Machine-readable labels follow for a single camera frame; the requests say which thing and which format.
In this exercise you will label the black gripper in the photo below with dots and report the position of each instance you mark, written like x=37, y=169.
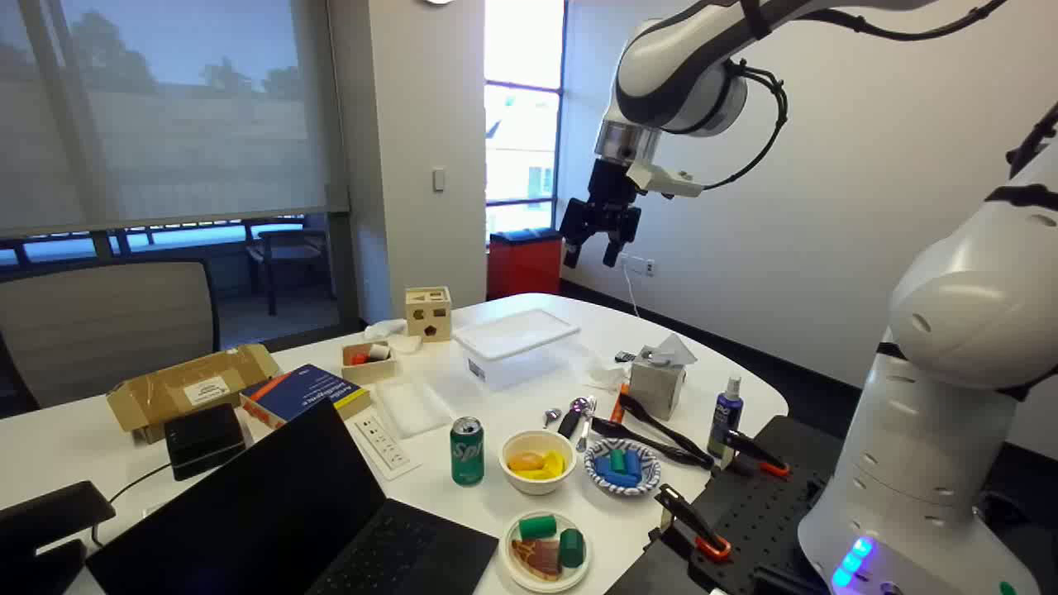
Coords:
x=610, y=206

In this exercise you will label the black laptop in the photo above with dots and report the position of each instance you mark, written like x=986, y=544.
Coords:
x=297, y=514

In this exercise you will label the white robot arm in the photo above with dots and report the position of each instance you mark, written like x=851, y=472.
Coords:
x=972, y=323

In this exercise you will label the clear plastic lid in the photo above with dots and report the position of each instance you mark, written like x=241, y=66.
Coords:
x=412, y=406

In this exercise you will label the red bin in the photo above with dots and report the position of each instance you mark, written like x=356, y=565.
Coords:
x=523, y=261

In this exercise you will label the clear plastic storage bin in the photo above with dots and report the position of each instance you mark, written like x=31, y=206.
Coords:
x=515, y=347

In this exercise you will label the grey tissue box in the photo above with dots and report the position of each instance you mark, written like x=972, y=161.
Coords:
x=659, y=374

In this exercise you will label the wooden shape sorter box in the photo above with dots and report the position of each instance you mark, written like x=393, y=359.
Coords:
x=429, y=312

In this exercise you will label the blue spray bottle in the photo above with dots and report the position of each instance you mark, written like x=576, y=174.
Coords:
x=725, y=417

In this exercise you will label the black tongs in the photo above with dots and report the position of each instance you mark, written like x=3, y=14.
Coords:
x=631, y=421

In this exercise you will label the white bowl with yellow items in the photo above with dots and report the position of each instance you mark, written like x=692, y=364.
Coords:
x=537, y=461

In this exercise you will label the blue patterned paper plate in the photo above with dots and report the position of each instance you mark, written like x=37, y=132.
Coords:
x=623, y=467

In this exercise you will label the green soda can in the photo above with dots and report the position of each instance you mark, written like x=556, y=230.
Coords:
x=468, y=450

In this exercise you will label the small wooden tray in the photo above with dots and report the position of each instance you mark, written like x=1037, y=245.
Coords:
x=367, y=360

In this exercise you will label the black orange clamp rear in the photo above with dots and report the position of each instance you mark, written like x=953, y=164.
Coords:
x=750, y=448

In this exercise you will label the black orange clamp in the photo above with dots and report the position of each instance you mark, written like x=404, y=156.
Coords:
x=686, y=531
x=750, y=448

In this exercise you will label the black orange clamp front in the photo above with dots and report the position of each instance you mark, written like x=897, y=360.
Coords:
x=686, y=531

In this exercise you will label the white remote control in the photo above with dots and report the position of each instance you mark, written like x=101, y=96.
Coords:
x=383, y=445

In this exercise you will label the white plate with green blocks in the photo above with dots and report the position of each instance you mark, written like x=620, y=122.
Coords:
x=548, y=554

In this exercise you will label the black chair by window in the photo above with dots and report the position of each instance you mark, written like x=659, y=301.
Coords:
x=270, y=245

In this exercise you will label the blue book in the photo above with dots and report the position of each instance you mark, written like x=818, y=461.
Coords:
x=293, y=394

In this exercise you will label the black wallet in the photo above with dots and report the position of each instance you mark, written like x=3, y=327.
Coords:
x=203, y=441

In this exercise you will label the cardboard box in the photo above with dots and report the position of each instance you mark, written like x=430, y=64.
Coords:
x=142, y=406

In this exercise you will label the grey office chair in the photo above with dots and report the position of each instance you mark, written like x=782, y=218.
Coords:
x=83, y=327

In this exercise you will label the black phone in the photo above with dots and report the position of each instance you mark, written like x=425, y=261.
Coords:
x=51, y=518

